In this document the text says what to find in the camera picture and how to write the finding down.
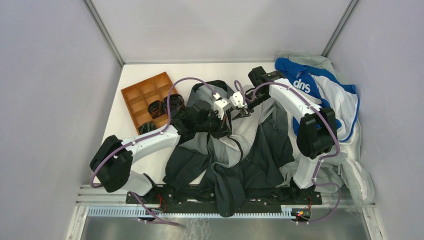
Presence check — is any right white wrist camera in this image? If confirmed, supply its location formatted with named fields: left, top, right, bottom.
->
left=229, top=91, right=248, bottom=109

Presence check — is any white slotted cable duct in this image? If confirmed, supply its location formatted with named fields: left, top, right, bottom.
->
left=87, top=206, right=296, bottom=220

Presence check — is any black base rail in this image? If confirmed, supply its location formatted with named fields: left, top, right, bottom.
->
left=140, top=184, right=323, bottom=214

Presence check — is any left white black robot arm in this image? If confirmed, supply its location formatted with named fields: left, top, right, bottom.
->
left=89, top=98, right=233, bottom=204

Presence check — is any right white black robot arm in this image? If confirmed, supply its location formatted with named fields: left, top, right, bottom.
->
left=236, top=66, right=340, bottom=204

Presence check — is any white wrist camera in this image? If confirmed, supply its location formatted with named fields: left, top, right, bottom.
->
left=212, top=92, right=232, bottom=120
left=229, top=91, right=248, bottom=109

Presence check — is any orange compartment tray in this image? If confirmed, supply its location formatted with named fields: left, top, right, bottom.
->
left=120, top=72, right=173, bottom=133

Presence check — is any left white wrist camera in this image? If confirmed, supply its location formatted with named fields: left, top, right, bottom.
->
left=212, top=92, right=232, bottom=120

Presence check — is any blue white jacket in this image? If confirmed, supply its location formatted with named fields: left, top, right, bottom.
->
left=274, top=57, right=360, bottom=143

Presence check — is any grey black zip jacket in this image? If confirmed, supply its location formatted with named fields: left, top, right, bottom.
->
left=163, top=99, right=294, bottom=217

